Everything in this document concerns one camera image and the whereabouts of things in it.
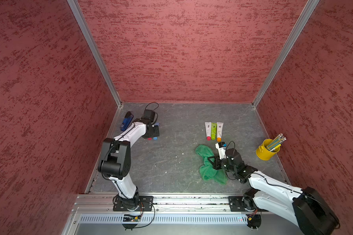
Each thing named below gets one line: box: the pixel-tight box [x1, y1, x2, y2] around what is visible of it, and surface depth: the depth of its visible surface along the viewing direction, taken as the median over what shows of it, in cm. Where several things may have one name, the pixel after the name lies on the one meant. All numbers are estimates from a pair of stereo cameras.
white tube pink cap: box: [204, 121, 212, 141], surface depth 105 cm
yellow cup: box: [255, 139, 282, 161], surface depth 87 cm
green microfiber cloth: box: [195, 144, 228, 185], surface depth 83 cm
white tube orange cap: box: [216, 122, 224, 142], surface depth 105 cm
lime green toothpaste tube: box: [211, 122, 218, 141], surface depth 105 cm
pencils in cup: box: [265, 133, 287, 152], surface depth 85 cm
